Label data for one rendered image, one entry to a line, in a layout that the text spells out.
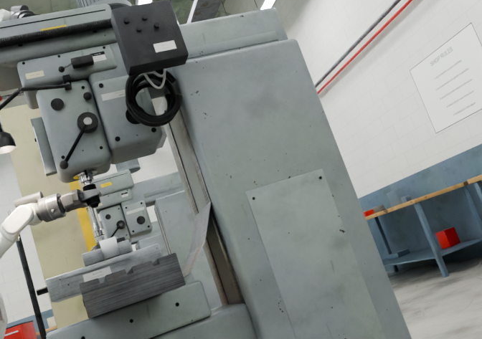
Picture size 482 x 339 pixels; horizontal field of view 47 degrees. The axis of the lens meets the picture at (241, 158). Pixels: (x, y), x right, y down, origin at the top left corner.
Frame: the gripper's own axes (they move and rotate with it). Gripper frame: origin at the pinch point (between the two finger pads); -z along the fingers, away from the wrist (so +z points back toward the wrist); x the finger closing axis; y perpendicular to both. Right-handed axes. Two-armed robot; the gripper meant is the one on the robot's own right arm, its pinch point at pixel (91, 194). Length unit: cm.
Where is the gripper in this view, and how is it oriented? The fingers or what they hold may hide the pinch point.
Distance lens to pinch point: 203.0
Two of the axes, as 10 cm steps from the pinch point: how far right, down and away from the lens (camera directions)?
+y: 3.2, 9.3, -1.8
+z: -9.5, 3.1, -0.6
